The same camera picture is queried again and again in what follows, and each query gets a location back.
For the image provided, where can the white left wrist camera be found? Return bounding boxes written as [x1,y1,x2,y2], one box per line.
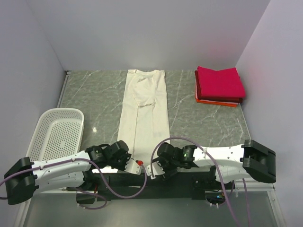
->
[124,158,142,175]

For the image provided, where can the white perforated plastic basket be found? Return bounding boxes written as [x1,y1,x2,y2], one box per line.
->
[26,108,84,162]

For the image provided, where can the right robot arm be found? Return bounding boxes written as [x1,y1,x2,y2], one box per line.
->
[149,140,276,189]

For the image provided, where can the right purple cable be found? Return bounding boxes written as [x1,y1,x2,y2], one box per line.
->
[150,136,251,227]

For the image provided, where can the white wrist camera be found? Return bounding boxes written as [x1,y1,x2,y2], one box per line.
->
[145,162,165,180]
[124,158,142,175]

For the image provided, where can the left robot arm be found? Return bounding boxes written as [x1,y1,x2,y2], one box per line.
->
[4,140,140,205]

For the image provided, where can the pink folded t-shirt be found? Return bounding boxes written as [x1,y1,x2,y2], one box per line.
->
[195,87,239,107]

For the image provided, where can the orange folded t-shirt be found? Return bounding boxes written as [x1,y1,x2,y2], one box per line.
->
[196,99,238,107]

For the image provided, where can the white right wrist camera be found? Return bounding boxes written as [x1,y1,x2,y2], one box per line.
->
[145,162,165,180]

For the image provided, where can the aluminium extrusion rail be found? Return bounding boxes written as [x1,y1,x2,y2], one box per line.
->
[235,179,275,192]

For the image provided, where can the cream white t-shirt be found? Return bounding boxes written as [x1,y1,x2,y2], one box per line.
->
[117,70,170,166]

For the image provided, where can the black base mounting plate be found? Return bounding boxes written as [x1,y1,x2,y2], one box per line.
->
[79,170,222,201]

